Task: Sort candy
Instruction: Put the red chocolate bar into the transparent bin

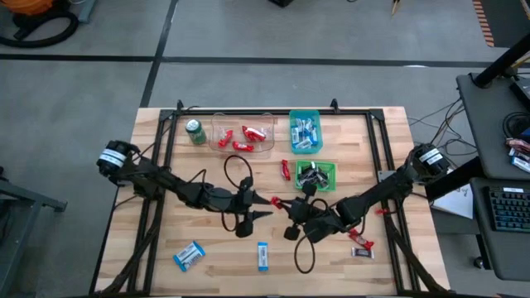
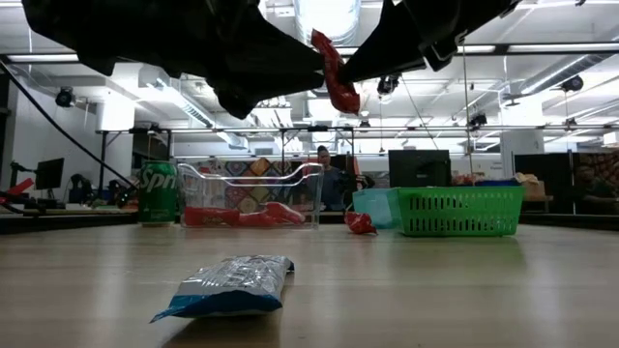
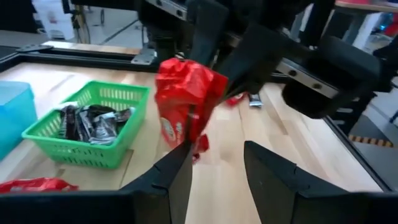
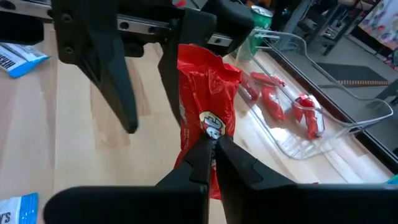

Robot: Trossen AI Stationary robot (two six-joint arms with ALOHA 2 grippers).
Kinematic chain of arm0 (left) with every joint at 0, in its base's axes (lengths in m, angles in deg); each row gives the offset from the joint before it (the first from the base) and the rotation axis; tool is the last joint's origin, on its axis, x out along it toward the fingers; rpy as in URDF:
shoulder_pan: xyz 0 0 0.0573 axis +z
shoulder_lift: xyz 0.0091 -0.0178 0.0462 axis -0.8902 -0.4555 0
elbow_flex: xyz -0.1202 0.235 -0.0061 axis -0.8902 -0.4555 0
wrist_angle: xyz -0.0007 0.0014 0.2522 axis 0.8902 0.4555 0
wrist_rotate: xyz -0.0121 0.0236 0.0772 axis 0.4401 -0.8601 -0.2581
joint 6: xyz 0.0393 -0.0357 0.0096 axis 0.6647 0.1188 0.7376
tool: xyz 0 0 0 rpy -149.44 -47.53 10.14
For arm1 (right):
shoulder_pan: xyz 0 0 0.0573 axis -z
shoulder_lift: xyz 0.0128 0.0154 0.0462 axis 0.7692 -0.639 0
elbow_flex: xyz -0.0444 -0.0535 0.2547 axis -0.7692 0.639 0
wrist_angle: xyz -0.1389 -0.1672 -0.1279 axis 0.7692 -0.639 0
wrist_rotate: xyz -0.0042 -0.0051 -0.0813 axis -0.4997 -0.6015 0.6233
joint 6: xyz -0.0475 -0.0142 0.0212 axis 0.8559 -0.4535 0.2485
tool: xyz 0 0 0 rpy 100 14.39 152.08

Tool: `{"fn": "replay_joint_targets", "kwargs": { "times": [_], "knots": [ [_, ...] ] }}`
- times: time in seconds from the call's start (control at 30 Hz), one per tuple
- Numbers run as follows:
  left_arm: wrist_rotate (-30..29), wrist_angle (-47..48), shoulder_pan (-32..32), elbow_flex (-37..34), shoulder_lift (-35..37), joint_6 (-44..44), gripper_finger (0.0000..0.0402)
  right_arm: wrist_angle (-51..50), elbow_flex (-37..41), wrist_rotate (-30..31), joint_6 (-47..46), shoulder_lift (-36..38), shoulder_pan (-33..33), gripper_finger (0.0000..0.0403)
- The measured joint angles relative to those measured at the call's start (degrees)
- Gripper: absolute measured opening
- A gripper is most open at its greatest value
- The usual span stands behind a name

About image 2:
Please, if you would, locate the black flat monitor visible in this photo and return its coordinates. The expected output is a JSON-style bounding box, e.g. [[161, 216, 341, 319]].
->
[[388, 149, 453, 189]]

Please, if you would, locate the green plastic basket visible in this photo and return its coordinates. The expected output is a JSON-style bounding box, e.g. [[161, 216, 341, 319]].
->
[[395, 185, 527, 238]]

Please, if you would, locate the white pillar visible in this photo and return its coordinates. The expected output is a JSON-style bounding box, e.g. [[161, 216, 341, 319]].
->
[[499, 129, 546, 179]]

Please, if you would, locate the black partition wall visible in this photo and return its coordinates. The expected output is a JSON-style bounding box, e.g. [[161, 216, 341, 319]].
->
[[513, 152, 581, 215]]

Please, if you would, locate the red object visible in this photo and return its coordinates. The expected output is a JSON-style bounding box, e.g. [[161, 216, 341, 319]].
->
[[0, 177, 35, 204]]

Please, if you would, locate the black slanted cable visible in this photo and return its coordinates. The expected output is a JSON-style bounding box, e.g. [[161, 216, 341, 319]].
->
[[0, 61, 140, 188]]

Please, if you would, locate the clear plastic bin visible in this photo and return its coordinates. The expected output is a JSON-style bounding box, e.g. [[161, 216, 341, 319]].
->
[[176, 162, 325, 229]]

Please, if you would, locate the green Sprite can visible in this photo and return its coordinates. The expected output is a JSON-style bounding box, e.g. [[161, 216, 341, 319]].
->
[[136, 159, 180, 226]]

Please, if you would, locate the silver ventilation duct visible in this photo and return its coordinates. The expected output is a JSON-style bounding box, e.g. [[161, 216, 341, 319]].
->
[[292, 0, 363, 47]]

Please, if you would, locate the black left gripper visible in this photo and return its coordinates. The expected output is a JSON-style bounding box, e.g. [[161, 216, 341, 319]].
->
[[120, 0, 326, 121]]

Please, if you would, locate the black ceiling camera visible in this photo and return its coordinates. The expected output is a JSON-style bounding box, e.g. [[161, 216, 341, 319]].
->
[[54, 85, 77, 108], [376, 74, 402, 96], [559, 74, 585, 94]]

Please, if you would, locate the black computer monitor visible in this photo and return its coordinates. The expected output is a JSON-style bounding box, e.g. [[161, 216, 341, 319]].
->
[[34, 157, 66, 191]]

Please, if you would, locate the blue white candy bar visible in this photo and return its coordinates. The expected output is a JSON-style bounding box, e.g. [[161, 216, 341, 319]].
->
[[150, 254, 296, 324]]

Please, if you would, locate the person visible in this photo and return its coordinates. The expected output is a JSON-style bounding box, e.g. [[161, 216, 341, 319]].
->
[[315, 144, 350, 213], [573, 163, 619, 214]]

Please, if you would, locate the teal plastic bin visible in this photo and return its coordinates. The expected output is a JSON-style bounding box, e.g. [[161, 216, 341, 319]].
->
[[351, 188, 402, 230]]

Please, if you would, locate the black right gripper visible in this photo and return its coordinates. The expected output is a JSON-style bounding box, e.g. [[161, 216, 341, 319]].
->
[[338, 0, 521, 84]]

